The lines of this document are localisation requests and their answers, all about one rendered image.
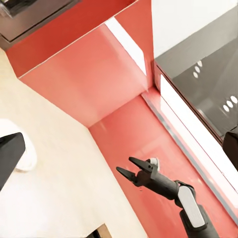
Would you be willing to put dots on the saucer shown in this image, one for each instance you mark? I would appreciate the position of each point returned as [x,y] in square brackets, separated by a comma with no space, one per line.
[29,158]

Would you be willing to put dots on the range hood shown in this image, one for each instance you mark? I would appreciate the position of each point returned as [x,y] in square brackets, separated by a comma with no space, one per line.
[159,74]

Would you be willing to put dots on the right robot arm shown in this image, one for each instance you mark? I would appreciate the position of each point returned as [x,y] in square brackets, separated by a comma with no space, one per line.
[196,222]

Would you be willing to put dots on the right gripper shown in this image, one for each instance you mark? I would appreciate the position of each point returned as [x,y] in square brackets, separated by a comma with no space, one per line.
[147,176]

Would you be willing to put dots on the fixed window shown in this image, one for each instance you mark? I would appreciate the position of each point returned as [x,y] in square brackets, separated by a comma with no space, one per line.
[20,18]

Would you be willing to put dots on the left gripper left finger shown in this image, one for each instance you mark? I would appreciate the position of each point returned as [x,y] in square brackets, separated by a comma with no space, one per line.
[12,147]

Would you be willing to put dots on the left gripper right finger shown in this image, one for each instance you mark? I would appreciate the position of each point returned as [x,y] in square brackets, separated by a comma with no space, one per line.
[230,148]

